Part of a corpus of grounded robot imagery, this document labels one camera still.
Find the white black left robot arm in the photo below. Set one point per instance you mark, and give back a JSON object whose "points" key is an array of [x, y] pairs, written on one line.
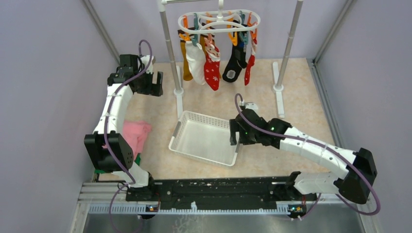
{"points": [[106, 146]]}

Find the orange clothespin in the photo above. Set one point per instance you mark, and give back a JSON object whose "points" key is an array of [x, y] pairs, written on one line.
{"points": [[185, 27]]}

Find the white metal drying rack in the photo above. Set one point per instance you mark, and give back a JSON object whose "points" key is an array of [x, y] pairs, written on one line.
{"points": [[278, 74]]}

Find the white cable duct strip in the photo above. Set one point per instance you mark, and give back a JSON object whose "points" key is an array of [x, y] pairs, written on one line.
{"points": [[144, 209]]}

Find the black sock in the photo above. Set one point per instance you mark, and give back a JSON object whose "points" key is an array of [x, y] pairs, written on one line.
{"points": [[237, 61]]}

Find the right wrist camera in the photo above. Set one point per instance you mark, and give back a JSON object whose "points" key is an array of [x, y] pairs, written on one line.
{"points": [[250, 105]]}

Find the white plastic basket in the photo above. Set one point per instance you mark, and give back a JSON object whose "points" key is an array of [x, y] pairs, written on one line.
{"points": [[204, 138]]}

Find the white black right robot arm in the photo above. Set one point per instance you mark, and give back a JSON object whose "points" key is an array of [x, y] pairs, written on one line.
{"points": [[351, 174]]}

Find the white plastic clip hanger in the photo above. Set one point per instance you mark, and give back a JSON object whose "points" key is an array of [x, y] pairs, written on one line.
{"points": [[220, 21]]}

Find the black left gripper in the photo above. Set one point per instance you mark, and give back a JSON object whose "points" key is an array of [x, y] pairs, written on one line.
{"points": [[154, 89]]}

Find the red snowflake sock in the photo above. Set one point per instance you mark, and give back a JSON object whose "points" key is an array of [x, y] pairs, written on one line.
{"points": [[251, 62], [212, 67]]}

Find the mustard yellow sock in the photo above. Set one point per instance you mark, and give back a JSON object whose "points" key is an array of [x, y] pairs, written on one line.
{"points": [[187, 76]]}

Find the green cloth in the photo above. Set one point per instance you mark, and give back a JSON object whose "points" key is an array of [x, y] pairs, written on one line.
{"points": [[137, 161]]}

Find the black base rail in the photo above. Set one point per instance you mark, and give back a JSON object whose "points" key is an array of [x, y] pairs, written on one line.
{"points": [[219, 193]]}

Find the white sock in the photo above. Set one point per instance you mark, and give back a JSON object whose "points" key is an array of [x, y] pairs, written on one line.
{"points": [[196, 60]]}

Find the pink cloth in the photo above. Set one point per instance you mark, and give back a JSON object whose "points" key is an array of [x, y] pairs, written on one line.
{"points": [[135, 133]]}

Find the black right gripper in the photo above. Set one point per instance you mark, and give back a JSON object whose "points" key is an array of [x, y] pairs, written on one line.
{"points": [[235, 127]]}

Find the pink clothespin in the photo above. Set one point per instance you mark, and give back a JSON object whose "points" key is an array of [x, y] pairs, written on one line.
{"points": [[209, 40]]}

